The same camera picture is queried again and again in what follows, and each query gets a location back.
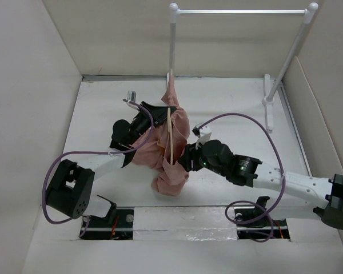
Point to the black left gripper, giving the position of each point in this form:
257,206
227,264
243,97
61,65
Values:
159,113

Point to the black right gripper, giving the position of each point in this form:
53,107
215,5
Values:
191,150

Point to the wooden clothes hanger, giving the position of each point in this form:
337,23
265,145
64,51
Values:
169,120

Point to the pink t-shirt with pixel print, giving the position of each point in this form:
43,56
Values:
166,146

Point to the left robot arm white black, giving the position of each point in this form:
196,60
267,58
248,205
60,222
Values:
67,186

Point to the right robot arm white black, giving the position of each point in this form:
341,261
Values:
323,196

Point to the white clothes rack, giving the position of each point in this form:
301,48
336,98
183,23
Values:
245,42

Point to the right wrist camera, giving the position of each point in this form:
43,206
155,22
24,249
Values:
203,133

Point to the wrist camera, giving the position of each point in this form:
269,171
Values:
203,133
130,99

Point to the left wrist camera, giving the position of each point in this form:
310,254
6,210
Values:
130,99

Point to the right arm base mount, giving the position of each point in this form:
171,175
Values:
259,230

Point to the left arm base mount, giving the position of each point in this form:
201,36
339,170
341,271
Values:
104,220

